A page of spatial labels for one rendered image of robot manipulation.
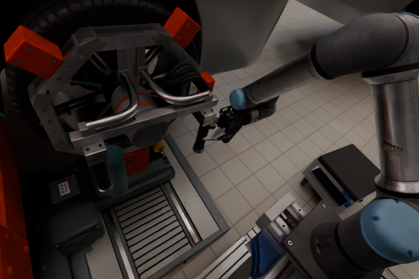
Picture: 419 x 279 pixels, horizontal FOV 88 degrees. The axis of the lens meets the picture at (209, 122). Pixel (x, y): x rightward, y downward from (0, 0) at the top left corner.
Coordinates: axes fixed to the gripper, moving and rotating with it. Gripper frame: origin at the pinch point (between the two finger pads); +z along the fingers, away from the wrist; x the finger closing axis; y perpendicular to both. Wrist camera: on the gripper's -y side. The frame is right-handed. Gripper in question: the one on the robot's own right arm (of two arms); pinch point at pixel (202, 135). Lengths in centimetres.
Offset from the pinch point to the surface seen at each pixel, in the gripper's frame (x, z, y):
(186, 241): 15, 3, -77
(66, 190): -23, 47, -40
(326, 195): 42, -94, -68
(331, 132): 2, -180, -83
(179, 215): 0, 1, -76
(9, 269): 9, 59, -12
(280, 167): 6, -94, -83
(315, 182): 31, -97, -69
